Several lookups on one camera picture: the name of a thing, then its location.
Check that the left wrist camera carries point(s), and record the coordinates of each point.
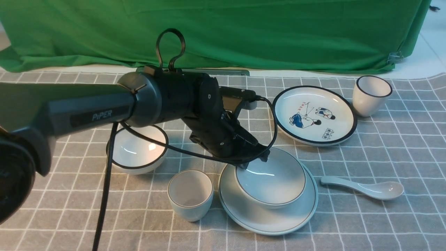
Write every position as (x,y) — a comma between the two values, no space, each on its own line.
(236,99)

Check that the grey metal bar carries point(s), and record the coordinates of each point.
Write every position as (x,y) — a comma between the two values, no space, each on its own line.
(197,72)

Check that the metal clip on backdrop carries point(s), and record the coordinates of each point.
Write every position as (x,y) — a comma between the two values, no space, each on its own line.
(395,58)

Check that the cartoon plate black rim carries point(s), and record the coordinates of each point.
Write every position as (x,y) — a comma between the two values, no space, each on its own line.
(314,116)

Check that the black rimmed white cup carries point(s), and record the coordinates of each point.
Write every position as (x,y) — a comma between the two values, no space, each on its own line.
(369,94)

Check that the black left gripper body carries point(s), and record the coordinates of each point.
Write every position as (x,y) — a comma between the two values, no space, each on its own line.
(226,140)

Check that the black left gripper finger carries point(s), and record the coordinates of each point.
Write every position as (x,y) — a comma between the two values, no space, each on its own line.
(242,165)

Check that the pale green rimmed bowl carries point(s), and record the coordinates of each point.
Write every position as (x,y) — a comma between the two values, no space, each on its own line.
(275,183)

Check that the plain white ceramic spoon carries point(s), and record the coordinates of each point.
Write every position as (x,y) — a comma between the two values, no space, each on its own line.
(381,191)

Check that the pale green large plate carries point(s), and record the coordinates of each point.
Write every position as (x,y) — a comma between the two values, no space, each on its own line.
(266,221)

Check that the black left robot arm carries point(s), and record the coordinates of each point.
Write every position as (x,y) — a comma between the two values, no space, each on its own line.
(34,116)

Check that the black rimmed white bowl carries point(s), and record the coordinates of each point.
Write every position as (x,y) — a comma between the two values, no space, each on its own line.
(135,156)

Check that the pale green cup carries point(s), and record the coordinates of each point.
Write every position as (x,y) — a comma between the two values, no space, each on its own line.
(190,193)

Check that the green backdrop cloth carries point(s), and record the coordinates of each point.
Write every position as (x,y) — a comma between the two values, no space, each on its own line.
(335,36)

